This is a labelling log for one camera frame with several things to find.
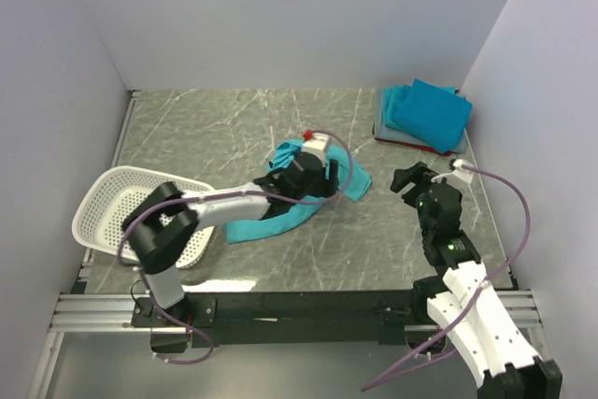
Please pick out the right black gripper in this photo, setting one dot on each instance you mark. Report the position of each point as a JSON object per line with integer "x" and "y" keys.
{"x": 403, "y": 177}

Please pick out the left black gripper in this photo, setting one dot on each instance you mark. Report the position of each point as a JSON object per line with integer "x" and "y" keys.
{"x": 326, "y": 186}

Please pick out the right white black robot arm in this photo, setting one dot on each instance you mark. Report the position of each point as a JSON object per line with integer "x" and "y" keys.
{"x": 460, "y": 298}

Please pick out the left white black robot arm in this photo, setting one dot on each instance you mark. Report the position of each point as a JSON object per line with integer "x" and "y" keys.
{"x": 159, "y": 229}

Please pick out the folded red t shirt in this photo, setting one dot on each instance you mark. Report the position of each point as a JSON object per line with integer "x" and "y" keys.
{"x": 388, "y": 135}

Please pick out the folded blue t shirt top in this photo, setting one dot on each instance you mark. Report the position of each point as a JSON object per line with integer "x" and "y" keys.
{"x": 434, "y": 115}

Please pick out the folded turquoise t shirt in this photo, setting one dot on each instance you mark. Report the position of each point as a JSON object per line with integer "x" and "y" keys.
{"x": 392, "y": 98}

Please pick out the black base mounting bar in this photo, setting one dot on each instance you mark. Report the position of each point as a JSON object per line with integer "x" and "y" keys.
{"x": 236, "y": 318}

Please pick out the white perforated plastic basket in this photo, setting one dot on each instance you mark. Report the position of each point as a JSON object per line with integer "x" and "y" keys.
{"x": 113, "y": 197}

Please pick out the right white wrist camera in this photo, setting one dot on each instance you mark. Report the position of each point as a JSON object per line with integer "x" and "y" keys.
{"x": 457, "y": 170}

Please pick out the aluminium frame rail front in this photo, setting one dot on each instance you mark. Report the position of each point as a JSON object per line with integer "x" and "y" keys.
{"x": 106, "y": 313}

